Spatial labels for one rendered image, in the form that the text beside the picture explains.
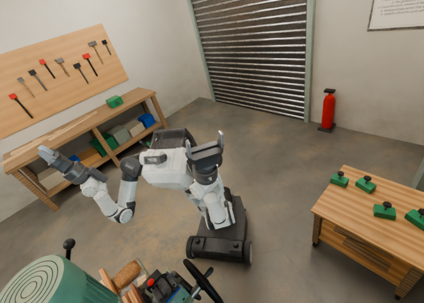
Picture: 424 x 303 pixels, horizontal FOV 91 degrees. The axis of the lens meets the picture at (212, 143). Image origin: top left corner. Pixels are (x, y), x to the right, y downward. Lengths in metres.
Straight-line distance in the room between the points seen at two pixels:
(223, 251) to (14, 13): 3.69
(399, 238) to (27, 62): 4.24
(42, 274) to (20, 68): 3.33
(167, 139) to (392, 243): 1.46
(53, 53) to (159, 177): 3.08
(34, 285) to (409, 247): 1.76
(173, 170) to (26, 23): 3.23
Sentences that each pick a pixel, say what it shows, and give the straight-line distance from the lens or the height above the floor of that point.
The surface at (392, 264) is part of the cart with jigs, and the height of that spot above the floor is 0.18.
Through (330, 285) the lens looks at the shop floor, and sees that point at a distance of 2.12.
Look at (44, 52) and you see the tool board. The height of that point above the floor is 1.82.
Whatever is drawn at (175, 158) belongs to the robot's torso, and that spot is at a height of 1.35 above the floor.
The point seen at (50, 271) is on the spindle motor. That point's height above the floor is 1.50.
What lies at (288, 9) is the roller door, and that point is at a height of 1.56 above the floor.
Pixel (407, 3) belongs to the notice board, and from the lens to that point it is 2.84.
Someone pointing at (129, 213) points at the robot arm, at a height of 1.13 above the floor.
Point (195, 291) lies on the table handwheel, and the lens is 1.26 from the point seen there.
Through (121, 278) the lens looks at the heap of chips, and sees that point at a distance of 1.34.
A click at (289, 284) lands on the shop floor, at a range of 2.09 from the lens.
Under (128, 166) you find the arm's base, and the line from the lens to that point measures 1.21.
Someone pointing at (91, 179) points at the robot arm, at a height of 1.42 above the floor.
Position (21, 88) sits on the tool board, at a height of 1.52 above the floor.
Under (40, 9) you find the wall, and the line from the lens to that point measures 3.96.
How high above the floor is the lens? 1.97
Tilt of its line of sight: 36 degrees down
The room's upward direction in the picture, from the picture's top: 17 degrees counter-clockwise
